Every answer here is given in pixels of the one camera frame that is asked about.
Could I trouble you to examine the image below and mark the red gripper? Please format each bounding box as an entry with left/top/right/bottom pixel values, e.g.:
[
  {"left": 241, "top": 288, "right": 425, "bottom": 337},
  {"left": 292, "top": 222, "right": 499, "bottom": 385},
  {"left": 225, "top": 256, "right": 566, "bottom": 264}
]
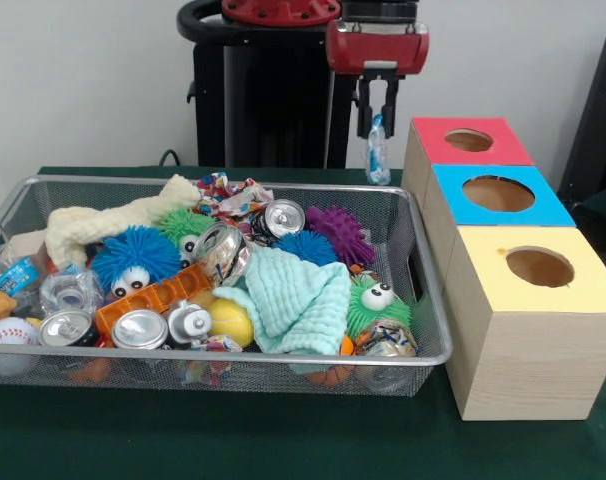
[{"left": 325, "top": 19, "right": 430, "bottom": 139}]

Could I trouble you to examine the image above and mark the crushed clear bottle blue label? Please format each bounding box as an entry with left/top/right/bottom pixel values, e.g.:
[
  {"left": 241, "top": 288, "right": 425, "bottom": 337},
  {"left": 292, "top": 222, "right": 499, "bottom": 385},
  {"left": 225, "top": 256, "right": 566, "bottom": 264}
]
[{"left": 365, "top": 113, "right": 392, "bottom": 186}]

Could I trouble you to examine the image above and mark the purple spiky ball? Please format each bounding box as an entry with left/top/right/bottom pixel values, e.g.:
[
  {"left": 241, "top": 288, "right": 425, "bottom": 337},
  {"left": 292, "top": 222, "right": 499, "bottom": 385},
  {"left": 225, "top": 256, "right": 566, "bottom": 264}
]
[{"left": 305, "top": 204, "right": 377, "bottom": 269}]

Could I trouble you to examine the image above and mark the wooden box with three holes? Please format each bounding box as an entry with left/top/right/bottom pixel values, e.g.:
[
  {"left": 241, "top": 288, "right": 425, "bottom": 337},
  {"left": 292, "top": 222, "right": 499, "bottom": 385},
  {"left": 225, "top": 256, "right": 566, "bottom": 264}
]
[{"left": 401, "top": 116, "right": 606, "bottom": 421}]

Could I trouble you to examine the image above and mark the black drink can silver top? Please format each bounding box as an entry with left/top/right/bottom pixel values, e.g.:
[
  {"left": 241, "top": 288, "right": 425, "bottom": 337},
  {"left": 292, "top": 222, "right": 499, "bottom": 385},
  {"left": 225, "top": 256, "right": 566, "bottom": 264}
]
[{"left": 251, "top": 198, "right": 307, "bottom": 246}]

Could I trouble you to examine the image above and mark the mint green cloth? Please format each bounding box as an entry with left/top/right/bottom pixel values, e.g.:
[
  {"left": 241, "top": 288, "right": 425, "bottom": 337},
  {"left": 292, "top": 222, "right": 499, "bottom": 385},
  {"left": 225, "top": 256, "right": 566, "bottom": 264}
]
[{"left": 211, "top": 244, "right": 352, "bottom": 357}]

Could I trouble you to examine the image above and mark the green spiky toy with eyes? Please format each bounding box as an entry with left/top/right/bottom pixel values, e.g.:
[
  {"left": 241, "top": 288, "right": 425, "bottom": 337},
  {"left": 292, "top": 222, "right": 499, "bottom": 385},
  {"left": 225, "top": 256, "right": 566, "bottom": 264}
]
[{"left": 345, "top": 277, "right": 412, "bottom": 346}]

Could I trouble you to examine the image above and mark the crushed silver can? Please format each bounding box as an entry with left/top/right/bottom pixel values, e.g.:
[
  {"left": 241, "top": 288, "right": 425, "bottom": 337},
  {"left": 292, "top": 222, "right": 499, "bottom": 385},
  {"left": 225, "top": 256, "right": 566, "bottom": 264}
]
[{"left": 189, "top": 222, "right": 252, "bottom": 291}]

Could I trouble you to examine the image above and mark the black upright panel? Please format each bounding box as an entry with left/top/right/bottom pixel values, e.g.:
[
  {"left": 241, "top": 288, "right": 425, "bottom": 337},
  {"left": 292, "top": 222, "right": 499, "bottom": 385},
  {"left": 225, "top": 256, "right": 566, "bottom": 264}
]
[{"left": 556, "top": 32, "right": 606, "bottom": 201}]

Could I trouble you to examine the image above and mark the yellow ball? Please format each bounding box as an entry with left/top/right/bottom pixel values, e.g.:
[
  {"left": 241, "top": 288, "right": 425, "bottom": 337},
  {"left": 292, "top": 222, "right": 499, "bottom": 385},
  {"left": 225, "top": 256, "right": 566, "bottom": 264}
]
[{"left": 206, "top": 298, "right": 255, "bottom": 349}]

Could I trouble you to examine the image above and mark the orange plastic tray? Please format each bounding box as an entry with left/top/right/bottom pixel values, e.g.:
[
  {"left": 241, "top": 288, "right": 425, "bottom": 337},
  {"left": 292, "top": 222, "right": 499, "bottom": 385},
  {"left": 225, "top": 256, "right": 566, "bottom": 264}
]
[{"left": 93, "top": 263, "right": 215, "bottom": 335}]

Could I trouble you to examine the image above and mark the cream knit cloth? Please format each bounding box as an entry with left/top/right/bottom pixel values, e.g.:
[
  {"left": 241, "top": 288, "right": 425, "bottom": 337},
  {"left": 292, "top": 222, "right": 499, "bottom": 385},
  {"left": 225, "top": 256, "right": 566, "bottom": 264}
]
[{"left": 43, "top": 173, "right": 202, "bottom": 271}]

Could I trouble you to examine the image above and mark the blue spiky toy with eyes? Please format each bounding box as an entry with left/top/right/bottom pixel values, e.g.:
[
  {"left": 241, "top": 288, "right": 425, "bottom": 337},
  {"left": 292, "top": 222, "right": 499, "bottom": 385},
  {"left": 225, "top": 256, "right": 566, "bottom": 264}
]
[{"left": 90, "top": 224, "right": 183, "bottom": 297}]

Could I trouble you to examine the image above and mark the dark green table cloth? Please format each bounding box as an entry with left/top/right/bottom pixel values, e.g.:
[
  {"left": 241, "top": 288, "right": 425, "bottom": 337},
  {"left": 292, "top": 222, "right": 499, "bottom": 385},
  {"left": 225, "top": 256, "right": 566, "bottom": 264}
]
[{"left": 0, "top": 165, "right": 606, "bottom": 480}]

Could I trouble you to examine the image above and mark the white baseball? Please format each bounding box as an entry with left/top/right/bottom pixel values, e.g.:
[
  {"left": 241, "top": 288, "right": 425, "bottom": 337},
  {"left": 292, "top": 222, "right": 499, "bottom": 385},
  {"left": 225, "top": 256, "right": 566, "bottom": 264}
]
[{"left": 0, "top": 317, "right": 39, "bottom": 346}]

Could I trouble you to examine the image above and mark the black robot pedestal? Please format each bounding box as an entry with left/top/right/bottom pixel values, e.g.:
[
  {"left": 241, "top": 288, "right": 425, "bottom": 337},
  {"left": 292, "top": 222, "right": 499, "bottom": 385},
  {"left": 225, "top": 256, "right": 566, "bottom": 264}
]
[{"left": 176, "top": 0, "right": 364, "bottom": 170}]

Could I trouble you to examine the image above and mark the silver wire mesh bin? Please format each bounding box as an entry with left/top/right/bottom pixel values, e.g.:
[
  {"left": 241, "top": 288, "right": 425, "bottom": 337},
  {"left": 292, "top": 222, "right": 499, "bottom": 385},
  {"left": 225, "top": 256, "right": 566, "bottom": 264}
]
[{"left": 0, "top": 174, "right": 453, "bottom": 399}]

